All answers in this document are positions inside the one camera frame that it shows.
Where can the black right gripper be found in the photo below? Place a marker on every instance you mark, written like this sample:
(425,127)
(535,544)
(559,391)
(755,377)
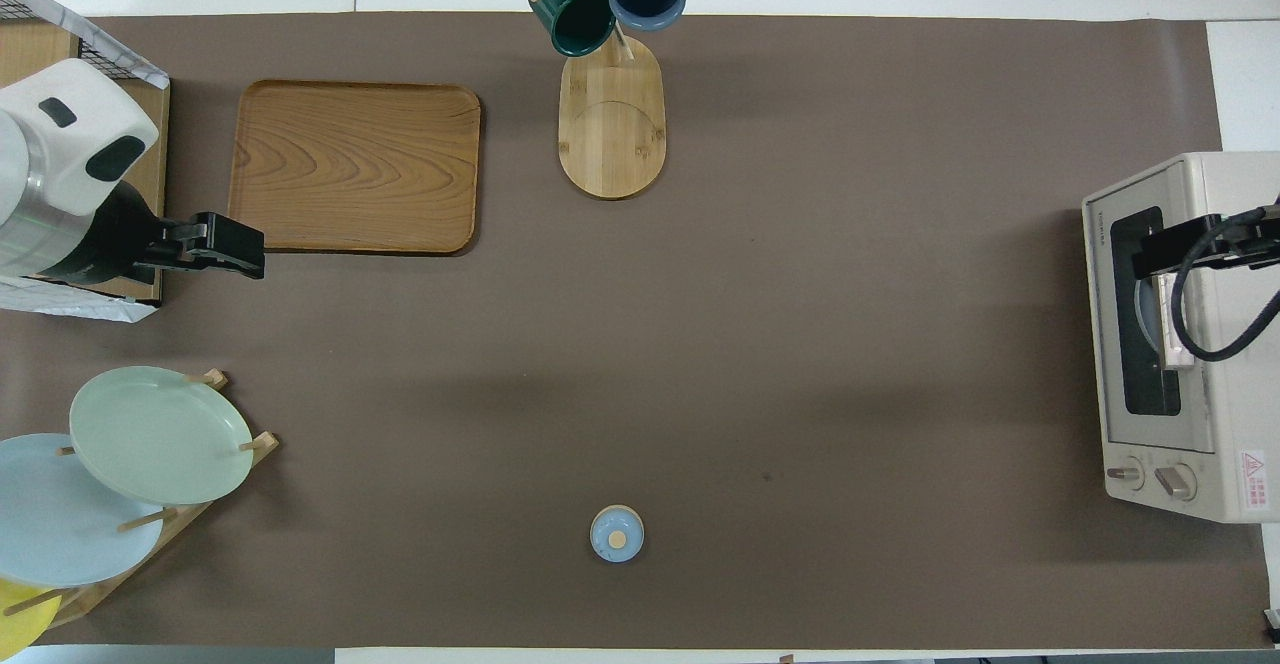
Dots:
(1255,239)

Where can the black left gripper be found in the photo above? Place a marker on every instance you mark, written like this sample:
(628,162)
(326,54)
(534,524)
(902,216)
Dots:
(175,244)

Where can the glass toaster oven door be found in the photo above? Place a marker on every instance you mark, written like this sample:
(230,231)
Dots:
(1100,344)

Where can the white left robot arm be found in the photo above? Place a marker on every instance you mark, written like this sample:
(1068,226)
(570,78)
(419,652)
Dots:
(70,134)

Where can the beige toaster oven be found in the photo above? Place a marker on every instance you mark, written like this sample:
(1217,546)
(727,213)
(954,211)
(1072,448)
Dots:
(1240,394)

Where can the small round oven knob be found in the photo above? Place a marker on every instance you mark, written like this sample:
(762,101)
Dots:
(1127,475)

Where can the large oven knob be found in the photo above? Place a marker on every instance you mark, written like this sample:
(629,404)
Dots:
(1176,482)

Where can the wooden box shelf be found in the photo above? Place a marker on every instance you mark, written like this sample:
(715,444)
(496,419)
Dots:
(145,144)

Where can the rectangular wooden tray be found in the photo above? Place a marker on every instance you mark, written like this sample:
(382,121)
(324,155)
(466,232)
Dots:
(355,166)

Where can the wooden plate rack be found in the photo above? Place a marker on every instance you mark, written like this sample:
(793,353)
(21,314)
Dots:
(263,441)

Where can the pale green plate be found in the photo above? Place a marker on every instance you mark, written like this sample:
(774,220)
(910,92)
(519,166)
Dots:
(160,434)

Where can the red warning sticker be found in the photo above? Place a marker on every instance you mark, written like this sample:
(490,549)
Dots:
(1254,479)

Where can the light blue racked plate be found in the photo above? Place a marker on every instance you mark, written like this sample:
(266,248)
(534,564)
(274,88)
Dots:
(60,524)

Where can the brown table mat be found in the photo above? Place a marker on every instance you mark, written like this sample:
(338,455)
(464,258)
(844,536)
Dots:
(800,344)

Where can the wooden mug tree stand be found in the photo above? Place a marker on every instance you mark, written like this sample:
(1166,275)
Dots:
(612,134)

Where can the dark green mug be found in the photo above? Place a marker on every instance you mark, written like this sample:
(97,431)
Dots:
(580,19)

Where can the yellow plate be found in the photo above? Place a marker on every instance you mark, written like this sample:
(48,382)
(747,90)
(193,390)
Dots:
(20,619)

